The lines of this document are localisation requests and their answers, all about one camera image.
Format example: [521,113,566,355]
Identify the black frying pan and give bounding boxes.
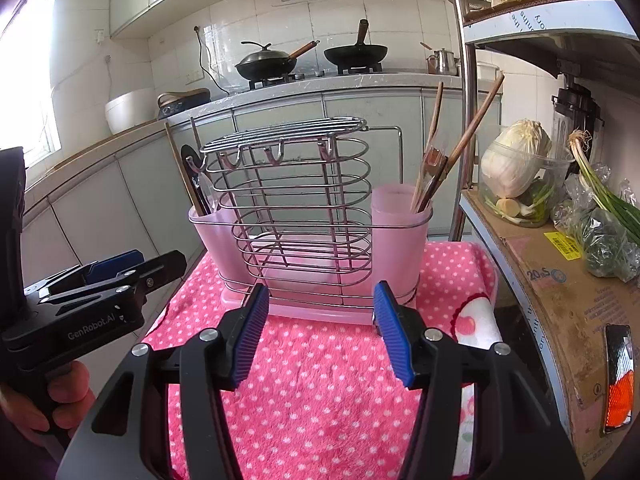
[323,19,389,67]

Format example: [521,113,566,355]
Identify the metal storage shelf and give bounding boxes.
[442,0,640,480]

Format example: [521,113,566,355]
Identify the black blender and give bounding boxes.
[551,60,606,146]

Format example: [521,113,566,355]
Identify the window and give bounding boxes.
[0,0,63,171]

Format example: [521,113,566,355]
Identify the pink utensil holder wire rack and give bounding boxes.
[187,116,434,326]

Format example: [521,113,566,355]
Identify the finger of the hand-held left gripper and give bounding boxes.
[24,249,147,302]
[45,250,187,309]

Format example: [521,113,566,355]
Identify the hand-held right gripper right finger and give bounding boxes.
[372,280,586,480]

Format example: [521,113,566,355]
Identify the green onions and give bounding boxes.
[569,130,640,241]

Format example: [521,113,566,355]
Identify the grey kitchen base cabinets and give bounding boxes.
[20,72,503,281]

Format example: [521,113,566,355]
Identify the wooden chopstick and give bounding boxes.
[419,72,506,212]
[422,152,449,211]
[422,81,445,196]
[165,121,207,217]
[411,147,436,211]

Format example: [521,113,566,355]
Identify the person's left hand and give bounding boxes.
[0,360,96,434]

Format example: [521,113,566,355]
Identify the electric cooker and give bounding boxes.
[157,88,212,121]

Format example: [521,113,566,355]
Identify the gas stove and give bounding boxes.
[247,62,386,90]

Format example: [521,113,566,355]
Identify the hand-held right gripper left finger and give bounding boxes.
[56,283,271,480]

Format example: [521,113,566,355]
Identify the black wok with lid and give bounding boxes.
[235,40,321,82]

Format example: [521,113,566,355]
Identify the white basin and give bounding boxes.
[105,87,156,136]

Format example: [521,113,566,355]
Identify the clear plastic container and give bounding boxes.
[477,140,576,228]

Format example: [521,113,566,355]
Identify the brown cardboard shelf liner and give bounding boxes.
[462,187,640,478]

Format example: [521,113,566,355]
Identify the metal kettle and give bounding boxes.
[420,42,461,76]

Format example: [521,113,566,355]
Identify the plastic bag of greens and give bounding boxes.
[550,162,640,281]

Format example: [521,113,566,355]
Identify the napa cabbage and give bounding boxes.
[481,119,552,198]

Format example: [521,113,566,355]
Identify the pink polka-dot towel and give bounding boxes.
[142,240,503,480]

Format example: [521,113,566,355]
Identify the orange and black object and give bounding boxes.
[602,324,636,435]

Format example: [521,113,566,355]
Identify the printed cardboard shelf liner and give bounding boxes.
[462,0,640,41]

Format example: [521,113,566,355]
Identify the person's left forearm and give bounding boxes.
[0,425,63,480]

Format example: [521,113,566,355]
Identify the black power cable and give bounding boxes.
[194,25,228,96]

